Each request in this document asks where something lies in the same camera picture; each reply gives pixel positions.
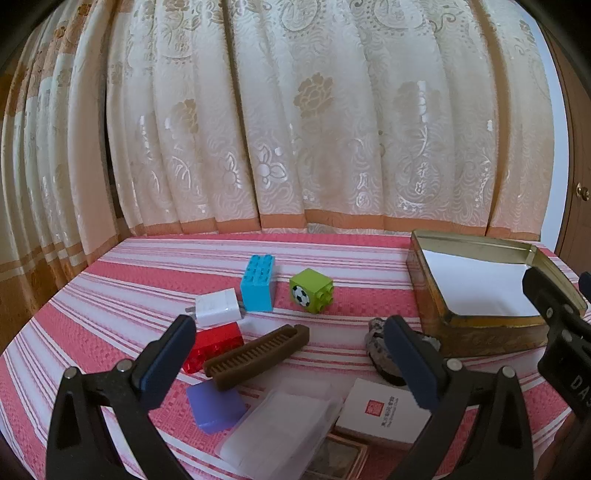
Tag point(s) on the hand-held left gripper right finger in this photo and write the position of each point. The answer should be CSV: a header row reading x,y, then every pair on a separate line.
x,y
413,364

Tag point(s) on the brown comb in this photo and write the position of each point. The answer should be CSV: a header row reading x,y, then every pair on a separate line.
x,y
254,357

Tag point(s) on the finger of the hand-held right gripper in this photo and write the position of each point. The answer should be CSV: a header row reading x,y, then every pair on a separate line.
x,y
547,293
586,282

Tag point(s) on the pink striped cloth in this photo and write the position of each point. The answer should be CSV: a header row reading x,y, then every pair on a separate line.
x,y
115,295

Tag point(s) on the blue toy block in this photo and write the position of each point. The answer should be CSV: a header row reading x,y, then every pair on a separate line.
x,y
257,286

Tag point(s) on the grey rock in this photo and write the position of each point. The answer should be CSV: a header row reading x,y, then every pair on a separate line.
x,y
381,355

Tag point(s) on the white plug charger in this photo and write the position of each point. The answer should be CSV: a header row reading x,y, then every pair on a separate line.
x,y
217,309

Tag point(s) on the brass door knob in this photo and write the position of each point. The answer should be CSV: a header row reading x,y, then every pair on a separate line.
x,y
582,191

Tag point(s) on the cream floral curtain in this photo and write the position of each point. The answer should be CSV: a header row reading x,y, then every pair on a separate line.
x,y
277,115

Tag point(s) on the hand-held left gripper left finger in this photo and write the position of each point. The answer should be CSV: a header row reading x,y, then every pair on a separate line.
x,y
168,357

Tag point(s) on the gold metal tin box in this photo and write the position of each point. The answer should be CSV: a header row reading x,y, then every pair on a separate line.
x,y
485,337

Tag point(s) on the green soccer ball toy block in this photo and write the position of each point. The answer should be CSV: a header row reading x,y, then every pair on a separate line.
x,y
314,284

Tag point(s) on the red transparent toy block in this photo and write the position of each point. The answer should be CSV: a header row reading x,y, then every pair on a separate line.
x,y
217,344

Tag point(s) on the clear plastic case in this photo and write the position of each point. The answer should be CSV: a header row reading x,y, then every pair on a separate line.
x,y
281,424

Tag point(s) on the small purple plastic box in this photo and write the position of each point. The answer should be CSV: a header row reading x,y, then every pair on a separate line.
x,y
214,408

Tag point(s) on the white paper liner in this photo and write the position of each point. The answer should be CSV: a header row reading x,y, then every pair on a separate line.
x,y
475,286

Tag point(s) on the white card box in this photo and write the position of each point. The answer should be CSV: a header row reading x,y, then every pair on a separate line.
x,y
378,415

